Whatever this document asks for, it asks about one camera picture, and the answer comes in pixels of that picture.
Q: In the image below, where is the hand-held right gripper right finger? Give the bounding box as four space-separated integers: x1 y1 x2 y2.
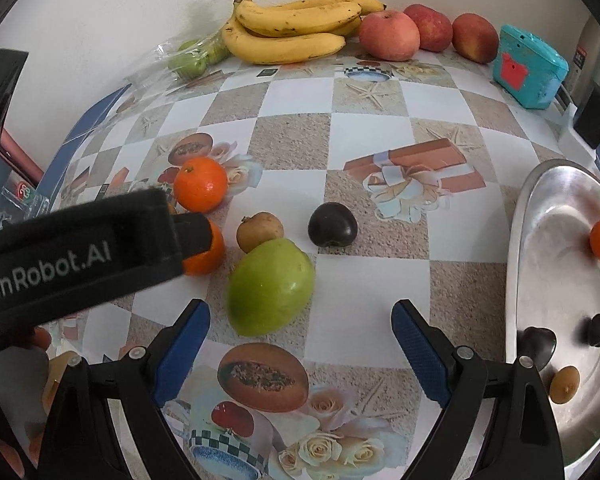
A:
390 298 566 480

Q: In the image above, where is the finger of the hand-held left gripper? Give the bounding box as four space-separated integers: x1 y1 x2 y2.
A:
172 211 213 262

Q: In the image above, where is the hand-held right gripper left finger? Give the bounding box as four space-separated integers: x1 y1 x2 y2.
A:
39 298 211 480

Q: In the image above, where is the small brown fruit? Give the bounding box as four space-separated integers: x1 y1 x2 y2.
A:
549 365 581 405
236 211 285 254

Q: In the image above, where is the green mango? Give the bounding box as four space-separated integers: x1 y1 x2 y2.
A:
227 238 316 337

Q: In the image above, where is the round metal plate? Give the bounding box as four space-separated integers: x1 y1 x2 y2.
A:
505 159 600 480

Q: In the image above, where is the checkered printed tablecloth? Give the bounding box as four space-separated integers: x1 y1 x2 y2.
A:
30 52 600 480

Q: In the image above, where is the clear container of green fruit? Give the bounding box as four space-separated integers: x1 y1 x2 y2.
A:
125 39 231 91

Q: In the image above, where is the yellow banana bunch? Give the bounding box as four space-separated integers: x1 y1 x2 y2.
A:
221 0 387 66

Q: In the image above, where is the pale red apple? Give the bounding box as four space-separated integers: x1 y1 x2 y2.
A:
358 10 421 62

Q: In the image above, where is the black power adapter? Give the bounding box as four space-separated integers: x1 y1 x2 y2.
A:
575 80 600 150

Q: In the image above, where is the teal plastic box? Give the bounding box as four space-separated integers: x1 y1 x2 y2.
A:
491 23 570 110

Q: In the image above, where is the dark red apple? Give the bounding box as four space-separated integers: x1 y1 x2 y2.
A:
404 4 454 53
451 13 499 65

